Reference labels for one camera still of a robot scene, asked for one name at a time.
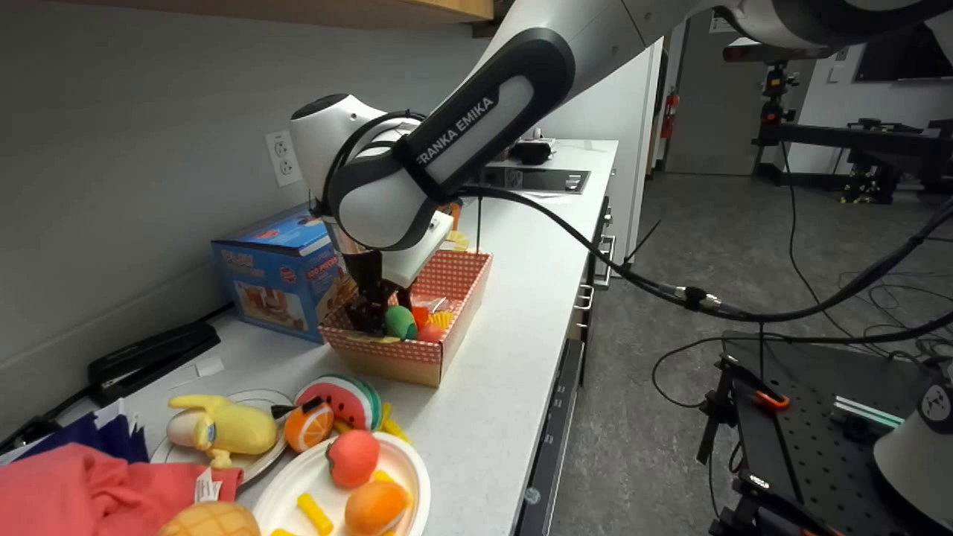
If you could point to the orange plush fruit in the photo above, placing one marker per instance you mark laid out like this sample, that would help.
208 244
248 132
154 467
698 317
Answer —
378 507

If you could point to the red checkered cardboard box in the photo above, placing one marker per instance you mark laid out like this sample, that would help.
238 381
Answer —
419 360

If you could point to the white conical base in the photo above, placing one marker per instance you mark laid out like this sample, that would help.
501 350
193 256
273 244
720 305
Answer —
920 464

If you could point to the black pot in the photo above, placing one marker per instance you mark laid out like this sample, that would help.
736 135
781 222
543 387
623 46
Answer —
535 153

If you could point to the plush orange slice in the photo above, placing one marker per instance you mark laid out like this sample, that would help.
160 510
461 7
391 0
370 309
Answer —
312 429

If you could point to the blue cloth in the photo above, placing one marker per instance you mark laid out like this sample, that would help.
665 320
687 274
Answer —
90 436

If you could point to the blue toy food box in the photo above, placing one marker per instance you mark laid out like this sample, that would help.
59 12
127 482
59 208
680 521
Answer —
269 278

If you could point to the black perforated breadboard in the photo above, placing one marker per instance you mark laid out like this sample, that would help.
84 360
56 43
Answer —
814 436

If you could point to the red plush peach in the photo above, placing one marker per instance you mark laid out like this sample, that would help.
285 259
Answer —
357 455

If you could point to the white wrist mount plate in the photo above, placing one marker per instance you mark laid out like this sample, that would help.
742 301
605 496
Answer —
419 256

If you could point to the yellow plush pineapple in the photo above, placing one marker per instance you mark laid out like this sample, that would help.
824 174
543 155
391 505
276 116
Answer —
211 521

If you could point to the plush watermelon slice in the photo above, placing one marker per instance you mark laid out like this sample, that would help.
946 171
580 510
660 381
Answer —
343 399

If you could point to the black stapler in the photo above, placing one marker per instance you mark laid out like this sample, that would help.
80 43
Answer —
151 359

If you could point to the red cloth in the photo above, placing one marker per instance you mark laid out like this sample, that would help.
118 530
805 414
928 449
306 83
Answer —
90 493

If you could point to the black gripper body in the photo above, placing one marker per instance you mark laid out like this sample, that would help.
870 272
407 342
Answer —
364 278

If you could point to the large white plate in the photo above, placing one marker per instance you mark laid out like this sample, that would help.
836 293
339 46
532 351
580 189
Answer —
299 487

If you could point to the yellow plush strip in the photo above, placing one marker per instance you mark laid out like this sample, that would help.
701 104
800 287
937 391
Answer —
395 420

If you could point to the black dishwasher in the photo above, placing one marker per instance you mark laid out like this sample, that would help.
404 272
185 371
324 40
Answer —
556 464

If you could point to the orange black clamp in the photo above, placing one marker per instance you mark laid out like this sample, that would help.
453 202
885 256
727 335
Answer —
769 399

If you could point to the teal strip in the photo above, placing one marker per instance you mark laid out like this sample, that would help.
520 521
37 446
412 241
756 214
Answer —
869 411

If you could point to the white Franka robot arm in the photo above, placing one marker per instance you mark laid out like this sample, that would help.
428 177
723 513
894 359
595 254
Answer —
495 107

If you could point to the small white plate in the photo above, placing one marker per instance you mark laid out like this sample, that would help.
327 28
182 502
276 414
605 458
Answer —
273 408

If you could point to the yellow toy fry stick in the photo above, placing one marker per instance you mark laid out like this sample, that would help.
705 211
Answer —
316 513

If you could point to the black cooktop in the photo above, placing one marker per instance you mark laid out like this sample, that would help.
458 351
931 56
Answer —
538 178

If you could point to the yellow plush banana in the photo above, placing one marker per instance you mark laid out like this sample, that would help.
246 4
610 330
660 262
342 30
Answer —
235 426

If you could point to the green plushy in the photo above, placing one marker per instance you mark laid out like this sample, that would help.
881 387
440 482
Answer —
400 321

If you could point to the wooden upper cabinet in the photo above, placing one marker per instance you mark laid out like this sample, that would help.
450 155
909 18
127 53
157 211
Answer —
299 7

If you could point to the red orange plush ball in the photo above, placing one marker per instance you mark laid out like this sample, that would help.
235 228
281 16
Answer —
425 317

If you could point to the white wall outlet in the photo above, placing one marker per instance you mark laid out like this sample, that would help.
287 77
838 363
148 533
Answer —
281 155

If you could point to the black tripod rig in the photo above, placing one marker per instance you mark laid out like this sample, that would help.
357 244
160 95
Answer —
873 137

